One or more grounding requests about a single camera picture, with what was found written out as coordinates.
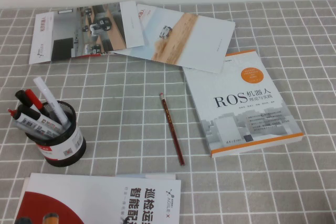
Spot slim black cap marker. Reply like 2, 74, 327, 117
15, 90, 34, 108

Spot white marker pen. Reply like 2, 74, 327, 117
33, 77, 71, 128

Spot black mesh pen holder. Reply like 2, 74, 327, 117
25, 100, 87, 167

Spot white red AgileX brochure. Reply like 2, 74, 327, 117
14, 173, 182, 224

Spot dark red pencil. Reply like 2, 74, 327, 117
159, 92, 185, 167

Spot brochure with desert vehicle photo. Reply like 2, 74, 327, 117
109, 3, 236, 74

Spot red cap marker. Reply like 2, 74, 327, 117
25, 89, 50, 117

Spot grey marker with red tip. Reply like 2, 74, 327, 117
7, 108, 53, 140

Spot white orange ROS book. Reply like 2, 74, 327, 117
183, 49, 304, 158

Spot brochure with office robot photo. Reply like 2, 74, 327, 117
28, 1, 145, 65

